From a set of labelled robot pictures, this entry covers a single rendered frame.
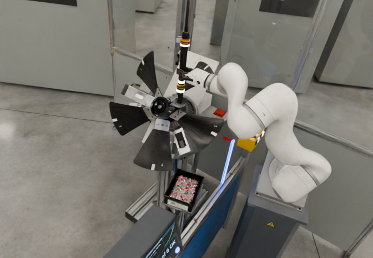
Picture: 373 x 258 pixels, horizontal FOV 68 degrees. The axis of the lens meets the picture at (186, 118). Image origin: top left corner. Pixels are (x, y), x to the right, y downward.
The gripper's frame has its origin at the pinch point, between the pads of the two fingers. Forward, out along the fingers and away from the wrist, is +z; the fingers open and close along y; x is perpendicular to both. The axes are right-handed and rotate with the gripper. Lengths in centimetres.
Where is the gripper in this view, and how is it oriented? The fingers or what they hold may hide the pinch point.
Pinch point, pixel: (182, 70)
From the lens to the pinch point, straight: 142.1
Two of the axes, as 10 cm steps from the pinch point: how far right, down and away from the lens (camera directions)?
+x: 1.1, -7.9, -6.0
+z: -8.3, -4.1, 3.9
